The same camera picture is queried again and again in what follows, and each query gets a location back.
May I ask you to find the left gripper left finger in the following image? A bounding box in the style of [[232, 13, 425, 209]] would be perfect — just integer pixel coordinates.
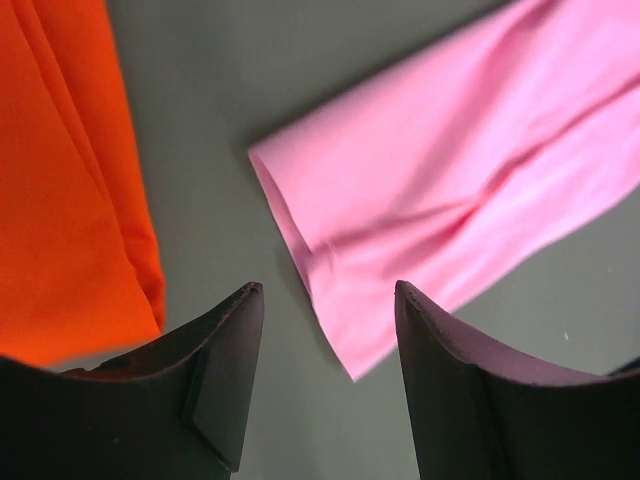
[[1, 282, 264, 479]]

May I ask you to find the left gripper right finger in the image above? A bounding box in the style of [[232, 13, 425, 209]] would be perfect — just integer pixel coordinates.
[[395, 281, 639, 479]]

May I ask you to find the pink t-shirt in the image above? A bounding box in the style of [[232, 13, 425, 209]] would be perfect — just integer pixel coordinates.
[[248, 1, 639, 380]]

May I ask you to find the folded orange t-shirt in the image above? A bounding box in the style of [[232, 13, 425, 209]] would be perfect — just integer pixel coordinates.
[[1, 1, 165, 367]]

